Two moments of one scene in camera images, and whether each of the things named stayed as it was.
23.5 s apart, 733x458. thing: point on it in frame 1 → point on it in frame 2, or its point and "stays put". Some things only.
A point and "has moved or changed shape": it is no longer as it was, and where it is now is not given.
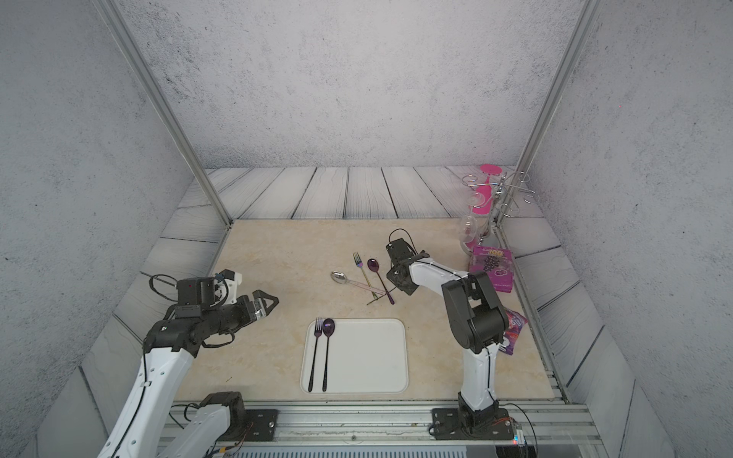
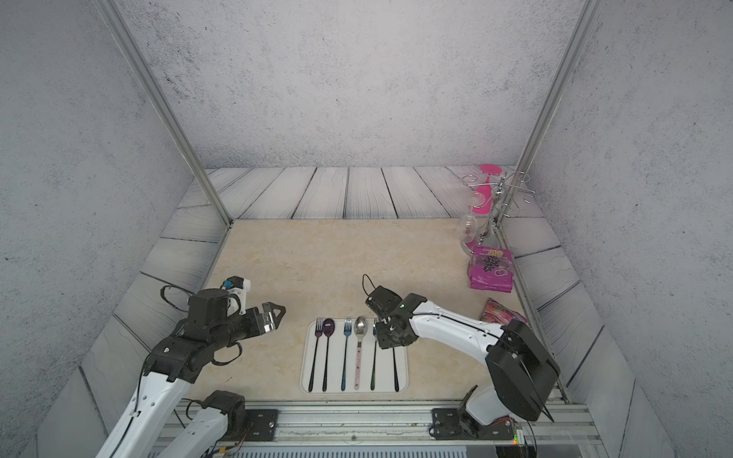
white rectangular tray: [366, 356] stays put
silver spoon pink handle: [341, 278] → [360, 326]
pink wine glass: [482, 202] stays put
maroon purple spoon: [373, 265] → [396, 380]
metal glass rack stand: [501, 203] stays put
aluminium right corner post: [549, 100] stays put
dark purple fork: [317, 331] stays put
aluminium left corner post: [166, 107] stays put
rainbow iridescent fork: [360, 264] → [372, 376]
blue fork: [383, 295] has moved or changed shape
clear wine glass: [469, 227] stays put
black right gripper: [391, 275] → [383, 343]
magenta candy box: [496, 262] stays put
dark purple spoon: [328, 327] stays put
